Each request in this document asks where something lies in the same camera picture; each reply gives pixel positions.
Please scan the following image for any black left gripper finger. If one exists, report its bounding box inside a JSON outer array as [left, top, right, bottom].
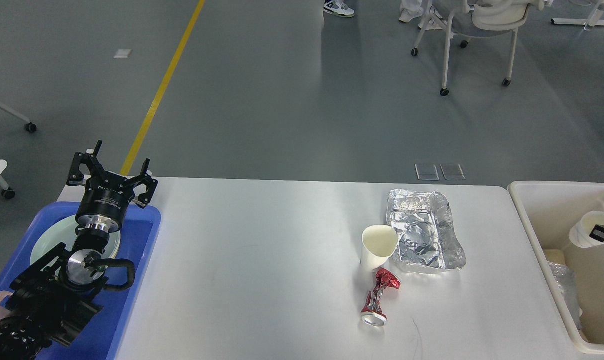
[[126, 158, 158, 208], [66, 140, 105, 189]]

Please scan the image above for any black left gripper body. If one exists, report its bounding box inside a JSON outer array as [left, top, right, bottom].
[[75, 172, 144, 234]]

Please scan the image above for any white paper cup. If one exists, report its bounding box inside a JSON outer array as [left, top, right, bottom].
[[569, 210, 604, 249], [360, 225, 400, 272]]

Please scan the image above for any light green plate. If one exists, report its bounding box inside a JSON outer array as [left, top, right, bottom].
[[30, 215, 121, 265]]

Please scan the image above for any aluminium foil tray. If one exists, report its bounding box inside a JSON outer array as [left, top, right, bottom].
[[548, 262, 583, 331], [386, 189, 467, 275]]

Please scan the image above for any crushed red soda can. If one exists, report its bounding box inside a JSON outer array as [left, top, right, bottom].
[[360, 268, 401, 327]]

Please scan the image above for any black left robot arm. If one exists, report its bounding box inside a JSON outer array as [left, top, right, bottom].
[[0, 140, 158, 360]]

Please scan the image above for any beige plastic bin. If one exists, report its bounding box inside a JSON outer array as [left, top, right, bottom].
[[508, 181, 604, 355]]

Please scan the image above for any white chair leg with caster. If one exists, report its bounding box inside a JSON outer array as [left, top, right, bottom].
[[0, 101, 39, 133]]

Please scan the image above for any blue plastic tray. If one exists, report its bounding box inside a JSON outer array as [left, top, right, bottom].
[[0, 202, 162, 360]]

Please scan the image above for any floor socket cover right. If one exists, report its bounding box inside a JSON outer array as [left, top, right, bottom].
[[440, 163, 466, 181]]

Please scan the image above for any floor socket cover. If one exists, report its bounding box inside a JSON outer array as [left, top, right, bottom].
[[414, 163, 440, 182], [440, 163, 466, 181]]

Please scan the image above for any floor socket cover left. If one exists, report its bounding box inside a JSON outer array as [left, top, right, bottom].
[[414, 163, 440, 182]]

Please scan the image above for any white office chair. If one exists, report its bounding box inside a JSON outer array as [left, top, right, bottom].
[[411, 0, 552, 97]]

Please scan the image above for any white shoe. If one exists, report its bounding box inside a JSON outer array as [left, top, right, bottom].
[[418, 16, 448, 31], [398, 9, 424, 24]]

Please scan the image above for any white sneaker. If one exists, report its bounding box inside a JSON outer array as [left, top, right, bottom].
[[323, 0, 356, 19]]

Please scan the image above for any white frame base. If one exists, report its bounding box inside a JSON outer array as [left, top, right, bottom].
[[550, 0, 604, 31]]

